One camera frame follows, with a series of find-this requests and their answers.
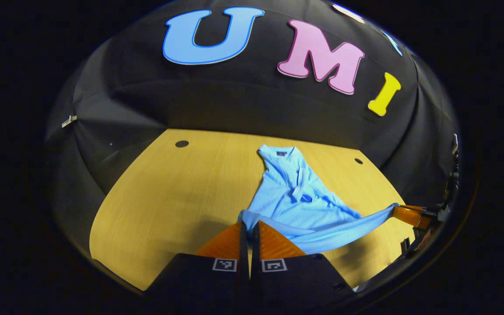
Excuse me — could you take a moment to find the light blue T-shirt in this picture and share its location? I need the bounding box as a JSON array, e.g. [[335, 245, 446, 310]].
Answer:
[[238, 144, 400, 255]]

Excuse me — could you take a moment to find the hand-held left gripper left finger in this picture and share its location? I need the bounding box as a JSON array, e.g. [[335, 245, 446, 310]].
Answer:
[[145, 221, 249, 313]]

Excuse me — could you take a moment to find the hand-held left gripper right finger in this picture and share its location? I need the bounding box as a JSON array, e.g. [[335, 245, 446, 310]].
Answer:
[[250, 220, 357, 313]]

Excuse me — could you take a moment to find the black backdrop cloth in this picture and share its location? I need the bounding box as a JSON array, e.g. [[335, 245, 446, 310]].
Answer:
[[44, 0, 460, 263]]

